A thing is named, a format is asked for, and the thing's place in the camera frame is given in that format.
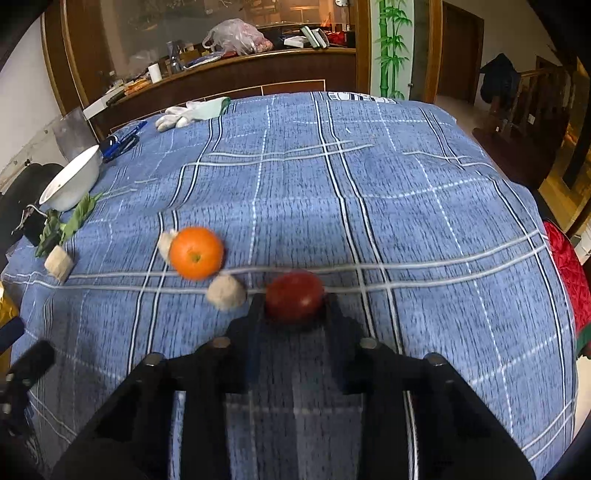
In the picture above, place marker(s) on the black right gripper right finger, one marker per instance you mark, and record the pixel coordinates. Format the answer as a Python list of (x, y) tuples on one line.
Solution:
[(421, 419)]

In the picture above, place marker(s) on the light green cloth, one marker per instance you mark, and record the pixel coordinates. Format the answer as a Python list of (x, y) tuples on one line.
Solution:
[(210, 109)]

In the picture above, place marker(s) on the pink plastic bag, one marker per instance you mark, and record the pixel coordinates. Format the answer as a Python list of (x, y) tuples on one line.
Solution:
[(235, 35)]

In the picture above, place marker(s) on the green fabric leaves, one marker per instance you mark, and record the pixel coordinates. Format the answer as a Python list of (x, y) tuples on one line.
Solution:
[(56, 232)]

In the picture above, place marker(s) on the white paper cup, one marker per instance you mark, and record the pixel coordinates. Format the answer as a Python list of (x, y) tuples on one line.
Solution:
[(154, 73)]

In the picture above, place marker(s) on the dark jacket on chair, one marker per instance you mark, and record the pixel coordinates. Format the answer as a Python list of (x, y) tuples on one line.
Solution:
[(501, 80)]

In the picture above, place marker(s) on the red cushion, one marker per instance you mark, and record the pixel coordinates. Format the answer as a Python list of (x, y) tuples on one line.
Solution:
[(575, 281)]

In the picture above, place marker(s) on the yellow cardboard tray box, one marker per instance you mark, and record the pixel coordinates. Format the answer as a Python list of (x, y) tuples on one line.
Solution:
[(9, 311)]

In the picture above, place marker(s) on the white foam cube small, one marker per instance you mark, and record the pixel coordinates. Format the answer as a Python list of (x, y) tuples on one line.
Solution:
[(225, 293)]

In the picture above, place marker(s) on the large beige foam cylinder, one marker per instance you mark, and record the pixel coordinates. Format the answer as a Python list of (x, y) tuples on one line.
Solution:
[(59, 264)]

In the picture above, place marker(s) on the white work glove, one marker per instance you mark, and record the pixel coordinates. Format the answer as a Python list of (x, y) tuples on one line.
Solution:
[(175, 117)]

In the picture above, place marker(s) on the blue plaid tablecloth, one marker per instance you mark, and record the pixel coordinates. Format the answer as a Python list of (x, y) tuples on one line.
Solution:
[(401, 214)]

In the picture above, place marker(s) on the clear plastic pitcher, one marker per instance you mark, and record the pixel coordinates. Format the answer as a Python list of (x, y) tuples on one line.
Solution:
[(73, 134)]

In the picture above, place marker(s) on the orange tangerine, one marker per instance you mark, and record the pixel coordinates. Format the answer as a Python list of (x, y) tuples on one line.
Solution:
[(196, 253)]

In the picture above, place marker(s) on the red apple ball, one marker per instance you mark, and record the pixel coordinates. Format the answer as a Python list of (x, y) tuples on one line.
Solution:
[(293, 299)]

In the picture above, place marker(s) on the wooden counter shelf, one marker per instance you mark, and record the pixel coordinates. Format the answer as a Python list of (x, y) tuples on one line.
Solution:
[(282, 71)]

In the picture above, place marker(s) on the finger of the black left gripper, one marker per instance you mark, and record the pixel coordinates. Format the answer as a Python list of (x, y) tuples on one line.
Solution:
[(23, 375)]

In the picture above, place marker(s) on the white enamel basin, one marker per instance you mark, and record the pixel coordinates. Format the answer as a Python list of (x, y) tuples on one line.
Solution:
[(73, 182)]

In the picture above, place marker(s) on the blue scissors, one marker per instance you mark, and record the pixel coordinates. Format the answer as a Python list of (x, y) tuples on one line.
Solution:
[(116, 145)]

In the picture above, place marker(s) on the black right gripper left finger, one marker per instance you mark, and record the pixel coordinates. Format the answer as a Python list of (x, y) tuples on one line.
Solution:
[(129, 436)]

